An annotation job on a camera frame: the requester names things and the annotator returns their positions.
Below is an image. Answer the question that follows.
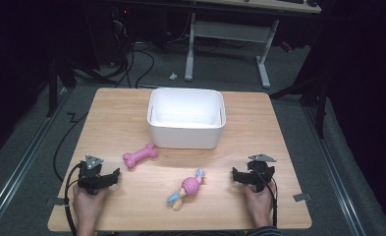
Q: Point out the red object under desk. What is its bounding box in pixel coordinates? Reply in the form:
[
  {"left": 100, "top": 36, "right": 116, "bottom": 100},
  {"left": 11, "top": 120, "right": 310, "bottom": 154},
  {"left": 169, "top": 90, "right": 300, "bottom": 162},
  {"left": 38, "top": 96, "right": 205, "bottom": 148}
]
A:
[{"left": 279, "top": 40, "right": 294, "bottom": 54}]

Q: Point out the left hand-held gripper cable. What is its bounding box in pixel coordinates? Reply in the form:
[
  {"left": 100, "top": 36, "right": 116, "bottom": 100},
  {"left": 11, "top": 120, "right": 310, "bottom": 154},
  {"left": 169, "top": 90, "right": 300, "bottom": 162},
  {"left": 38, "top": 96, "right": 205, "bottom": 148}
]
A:
[{"left": 63, "top": 161, "right": 83, "bottom": 236}]

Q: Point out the hand-held gripper cable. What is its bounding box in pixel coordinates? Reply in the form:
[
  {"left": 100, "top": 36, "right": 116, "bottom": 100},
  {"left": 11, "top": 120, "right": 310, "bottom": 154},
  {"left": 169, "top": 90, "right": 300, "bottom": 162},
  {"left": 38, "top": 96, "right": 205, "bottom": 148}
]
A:
[
  {"left": 250, "top": 166, "right": 279, "bottom": 228},
  {"left": 63, "top": 161, "right": 83, "bottom": 236}
]

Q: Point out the white-legged desk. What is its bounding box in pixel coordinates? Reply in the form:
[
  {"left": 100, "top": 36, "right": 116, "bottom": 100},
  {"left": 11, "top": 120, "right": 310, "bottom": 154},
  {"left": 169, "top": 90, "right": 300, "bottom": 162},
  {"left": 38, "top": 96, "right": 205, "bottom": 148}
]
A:
[{"left": 183, "top": 0, "right": 323, "bottom": 90}]

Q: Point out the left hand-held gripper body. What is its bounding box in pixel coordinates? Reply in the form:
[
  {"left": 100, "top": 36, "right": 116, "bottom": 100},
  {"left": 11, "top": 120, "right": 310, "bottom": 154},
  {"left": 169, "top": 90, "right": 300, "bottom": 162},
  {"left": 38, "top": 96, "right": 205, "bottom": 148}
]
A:
[{"left": 77, "top": 154, "right": 112, "bottom": 197}]

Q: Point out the pink bone toy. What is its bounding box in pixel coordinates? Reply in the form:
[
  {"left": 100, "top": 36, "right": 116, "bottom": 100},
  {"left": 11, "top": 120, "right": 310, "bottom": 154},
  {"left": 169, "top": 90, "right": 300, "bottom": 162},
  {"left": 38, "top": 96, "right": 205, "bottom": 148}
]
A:
[{"left": 122, "top": 143, "right": 159, "bottom": 170}]

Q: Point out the bundle of black cables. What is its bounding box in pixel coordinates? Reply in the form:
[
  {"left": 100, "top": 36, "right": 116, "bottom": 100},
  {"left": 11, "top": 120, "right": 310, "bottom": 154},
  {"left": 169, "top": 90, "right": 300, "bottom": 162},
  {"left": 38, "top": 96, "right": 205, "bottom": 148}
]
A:
[{"left": 72, "top": 19, "right": 156, "bottom": 89}]

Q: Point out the person's left hand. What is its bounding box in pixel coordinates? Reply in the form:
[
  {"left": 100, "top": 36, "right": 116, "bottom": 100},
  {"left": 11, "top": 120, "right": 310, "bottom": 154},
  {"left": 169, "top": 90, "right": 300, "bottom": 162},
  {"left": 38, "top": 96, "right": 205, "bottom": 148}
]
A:
[{"left": 72, "top": 184, "right": 110, "bottom": 224}]

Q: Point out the black computer tower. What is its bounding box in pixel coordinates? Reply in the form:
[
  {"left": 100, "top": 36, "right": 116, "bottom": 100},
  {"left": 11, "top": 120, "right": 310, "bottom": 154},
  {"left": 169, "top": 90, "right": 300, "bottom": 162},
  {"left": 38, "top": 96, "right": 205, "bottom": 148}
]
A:
[{"left": 109, "top": 5, "right": 134, "bottom": 67}]

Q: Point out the grey tape piece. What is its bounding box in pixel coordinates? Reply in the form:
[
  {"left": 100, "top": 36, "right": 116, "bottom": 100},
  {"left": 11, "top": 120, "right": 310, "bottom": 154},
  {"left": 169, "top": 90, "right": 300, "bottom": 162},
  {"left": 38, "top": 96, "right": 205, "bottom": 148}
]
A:
[
  {"left": 45, "top": 196, "right": 66, "bottom": 207},
  {"left": 293, "top": 192, "right": 313, "bottom": 203}
]

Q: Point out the metal floor rail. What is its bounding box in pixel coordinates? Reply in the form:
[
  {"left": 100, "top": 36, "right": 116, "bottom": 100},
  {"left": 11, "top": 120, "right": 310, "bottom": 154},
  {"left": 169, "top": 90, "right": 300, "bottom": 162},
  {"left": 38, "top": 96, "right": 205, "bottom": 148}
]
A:
[
  {"left": 0, "top": 88, "right": 75, "bottom": 228},
  {"left": 302, "top": 105, "right": 369, "bottom": 236}
]

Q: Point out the black floor cable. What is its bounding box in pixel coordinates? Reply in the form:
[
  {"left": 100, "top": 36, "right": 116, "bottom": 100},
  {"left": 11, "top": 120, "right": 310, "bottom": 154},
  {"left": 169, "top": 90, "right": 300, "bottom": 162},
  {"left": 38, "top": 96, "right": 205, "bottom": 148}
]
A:
[{"left": 52, "top": 111, "right": 89, "bottom": 183}]

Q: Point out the right hand-held gripper cable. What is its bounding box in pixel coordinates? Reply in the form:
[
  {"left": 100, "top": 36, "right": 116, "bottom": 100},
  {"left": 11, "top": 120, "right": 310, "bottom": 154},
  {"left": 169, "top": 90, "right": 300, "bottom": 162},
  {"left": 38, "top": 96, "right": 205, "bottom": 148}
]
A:
[{"left": 250, "top": 166, "right": 279, "bottom": 228}]

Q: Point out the pink ball rope toy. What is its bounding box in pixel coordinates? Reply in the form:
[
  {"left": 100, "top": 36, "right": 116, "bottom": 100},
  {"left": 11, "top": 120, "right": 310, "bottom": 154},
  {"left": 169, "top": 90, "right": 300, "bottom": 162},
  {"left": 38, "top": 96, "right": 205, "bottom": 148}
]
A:
[{"left": 166, "top": 167, "right": 206, "bottom": 211}]

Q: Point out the white plastic bin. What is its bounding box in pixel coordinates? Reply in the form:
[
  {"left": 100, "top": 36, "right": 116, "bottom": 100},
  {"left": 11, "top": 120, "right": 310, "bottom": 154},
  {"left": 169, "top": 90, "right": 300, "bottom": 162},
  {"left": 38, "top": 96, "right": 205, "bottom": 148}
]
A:
[{"left": 146, "top": 87, "right": 228, "bottom": 150}]

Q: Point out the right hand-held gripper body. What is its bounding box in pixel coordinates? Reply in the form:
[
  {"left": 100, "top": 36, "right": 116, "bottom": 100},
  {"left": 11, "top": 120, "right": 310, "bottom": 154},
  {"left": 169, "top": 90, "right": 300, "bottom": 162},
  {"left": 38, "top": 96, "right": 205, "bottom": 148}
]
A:
[{"left": 246, "top": 153, "right": 278, "bottom": 193}]

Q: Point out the black metal stand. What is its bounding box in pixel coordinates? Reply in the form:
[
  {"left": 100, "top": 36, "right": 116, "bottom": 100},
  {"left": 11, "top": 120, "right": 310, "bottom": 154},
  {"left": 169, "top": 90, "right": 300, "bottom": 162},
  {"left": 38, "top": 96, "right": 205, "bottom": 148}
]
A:
[
  {"left": 268, "top": 65, "right": 332, "bottom": 140},
  {"left": 45, "top": 53, "right": 79, "bottom": 119}
]

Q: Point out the person's right hand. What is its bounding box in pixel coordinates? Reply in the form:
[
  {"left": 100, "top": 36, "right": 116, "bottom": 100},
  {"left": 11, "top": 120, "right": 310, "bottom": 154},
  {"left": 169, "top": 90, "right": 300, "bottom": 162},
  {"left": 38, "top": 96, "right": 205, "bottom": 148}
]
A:
[{"left": 244, "top": 181, "right": 279, "bottom": 228}]

